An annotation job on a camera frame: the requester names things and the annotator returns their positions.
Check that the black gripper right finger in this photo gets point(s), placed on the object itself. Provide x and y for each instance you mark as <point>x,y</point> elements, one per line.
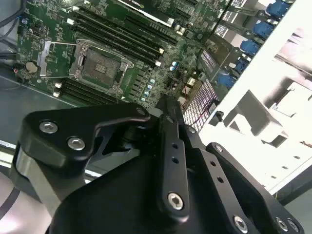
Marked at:
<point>204,161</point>

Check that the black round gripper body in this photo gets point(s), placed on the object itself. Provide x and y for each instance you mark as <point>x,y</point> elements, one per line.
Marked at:
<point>117,202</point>

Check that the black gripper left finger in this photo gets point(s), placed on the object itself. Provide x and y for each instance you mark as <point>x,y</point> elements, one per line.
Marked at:
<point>61,117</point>

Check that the metal socket cover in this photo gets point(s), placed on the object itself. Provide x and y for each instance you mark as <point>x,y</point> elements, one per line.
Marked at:
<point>43,64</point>

